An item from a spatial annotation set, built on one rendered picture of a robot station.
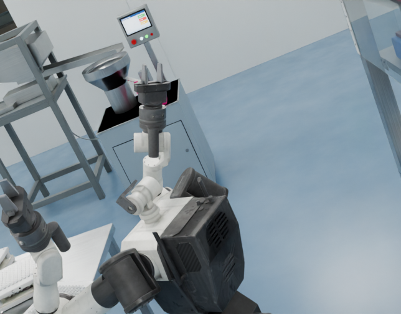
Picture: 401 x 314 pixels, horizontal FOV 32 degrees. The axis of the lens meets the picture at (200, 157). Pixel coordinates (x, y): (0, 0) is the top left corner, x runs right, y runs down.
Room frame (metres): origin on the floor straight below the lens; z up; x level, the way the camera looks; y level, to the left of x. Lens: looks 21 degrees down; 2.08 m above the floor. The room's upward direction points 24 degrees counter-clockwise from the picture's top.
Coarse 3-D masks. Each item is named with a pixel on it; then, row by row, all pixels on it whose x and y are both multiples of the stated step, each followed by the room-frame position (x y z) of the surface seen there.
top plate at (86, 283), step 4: (60, 284) 2.36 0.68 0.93; (64, 284) 2.35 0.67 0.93; (68, 284) 2.34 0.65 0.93; (72, 284) 2.32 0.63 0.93; (76, 284) 2.31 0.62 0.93; (80, 284) 2.29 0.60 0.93; (84, 284) 2.28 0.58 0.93; (88, 284) 2.27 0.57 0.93; (84, 288) 2.25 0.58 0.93; (68, 292) 2.27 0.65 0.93; (32, 304) 2.31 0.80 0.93; (28, 308) 2.29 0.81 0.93
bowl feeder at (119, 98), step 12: (108, 60) 5.09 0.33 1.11; (120, 60) 4.81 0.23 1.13; (84, 72) 5.00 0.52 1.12; (96, 72) 4.78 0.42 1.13; (108, 72) 4.77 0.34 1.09; (120, 72) 4.81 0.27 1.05; (96, 84) 4.84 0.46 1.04; (108, 84) 4.82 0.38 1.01; (120, 84) 4.86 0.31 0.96; (108, 96) 4.89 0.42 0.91; (120, 96) 4.85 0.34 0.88; (132, 96) 4.90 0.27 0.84; (120, 108) 4.86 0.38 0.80; (132, 108) 4.87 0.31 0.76
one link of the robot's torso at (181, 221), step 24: (168, 216) 1.82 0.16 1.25; (192, 216) 1.76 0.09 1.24; (216, 216) 1.74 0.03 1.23; (144, 240) 1.74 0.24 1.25; (168, 240) 1.70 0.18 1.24; (192, 240) 1.65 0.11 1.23; (216, 240) 1.86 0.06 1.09; (240, 240) 1.80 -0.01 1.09; (168, 264) 1.67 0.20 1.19; (192, 264) 1.67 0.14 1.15; (216, 264) 1.68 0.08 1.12; (240, 264) 1.80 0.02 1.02; (168, 288) 1.72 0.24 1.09; (192, 288) 1.70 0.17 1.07; (216, 288) 1.67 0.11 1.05; (168, 312) 1.79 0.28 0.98; (192, 312) 1.73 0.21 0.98
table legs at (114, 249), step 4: (112, 240) 2.82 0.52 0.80; (112, 244) 2.82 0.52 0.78; (116, 244) 2.85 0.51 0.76; (112, 248) 2.82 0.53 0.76; (116, 248) 2.83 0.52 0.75; (112, 252) 2.82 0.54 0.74; (116, 252) 2.82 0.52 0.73; (112, 256) 2.82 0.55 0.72; (148, 304) 2.85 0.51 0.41; (140, 308) 2.82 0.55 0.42; (144, 308) 2.82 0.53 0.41; (148, 308) 2.82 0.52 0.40; (144, 312) 2.82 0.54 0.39; (148, 312) 2.82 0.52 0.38; (152, 312) 2.84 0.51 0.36
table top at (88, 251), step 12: (108, 228) 2.83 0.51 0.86; (72, 240) 2.87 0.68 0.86; (84, 240) 2.82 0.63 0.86; (96, 240) 2.76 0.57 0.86; (108, 240) 2.74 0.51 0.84; (60, 252) 2.80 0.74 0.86; (72, 252) 2.75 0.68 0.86; (84, 252) 2.70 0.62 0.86; (96, 252) 2.65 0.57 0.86; (72, 264) 2.64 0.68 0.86; (84, 264) 2.59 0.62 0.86; (96, 264) 2.54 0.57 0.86; (72, 276) 2.54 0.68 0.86; (84, 276) 2.49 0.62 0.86; (96, 276) 2.47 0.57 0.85; (12, 312) 2.46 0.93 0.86; (24, 312) 2.42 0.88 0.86
